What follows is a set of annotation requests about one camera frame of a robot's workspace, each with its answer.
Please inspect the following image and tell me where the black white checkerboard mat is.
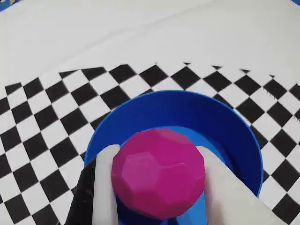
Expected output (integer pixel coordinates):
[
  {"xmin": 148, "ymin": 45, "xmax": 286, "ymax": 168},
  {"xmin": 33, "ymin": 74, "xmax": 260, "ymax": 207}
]
[{"xmin": 0, "ymin": 0, "xmax": 300, "ymax": 225}]

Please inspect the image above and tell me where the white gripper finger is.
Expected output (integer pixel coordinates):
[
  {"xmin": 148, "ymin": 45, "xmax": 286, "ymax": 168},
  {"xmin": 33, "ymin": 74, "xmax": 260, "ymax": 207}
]
[{"xmin": 198, "ymin": 145, "xmax": 289, "ymax": 225}]

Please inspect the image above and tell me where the pink faceted ball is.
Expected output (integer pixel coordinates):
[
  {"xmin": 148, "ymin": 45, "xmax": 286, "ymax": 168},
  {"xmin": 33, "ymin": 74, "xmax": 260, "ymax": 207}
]
[{"xmin": 111, "ymin": 127, "xmax": 206, "ymax": 221}]

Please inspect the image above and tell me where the blue round box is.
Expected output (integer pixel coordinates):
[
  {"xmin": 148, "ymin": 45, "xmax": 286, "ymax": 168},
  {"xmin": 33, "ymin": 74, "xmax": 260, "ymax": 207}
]
[{"xmin": 84, "ymin": 90, "xmax": 264, "ymax": 225}]

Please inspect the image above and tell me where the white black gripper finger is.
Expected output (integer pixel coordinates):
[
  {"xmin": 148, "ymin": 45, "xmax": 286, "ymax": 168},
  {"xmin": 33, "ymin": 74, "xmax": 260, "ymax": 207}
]
[{"xmin": 67, "ymin": 144, "xmax": 121, "ymax": 225}]

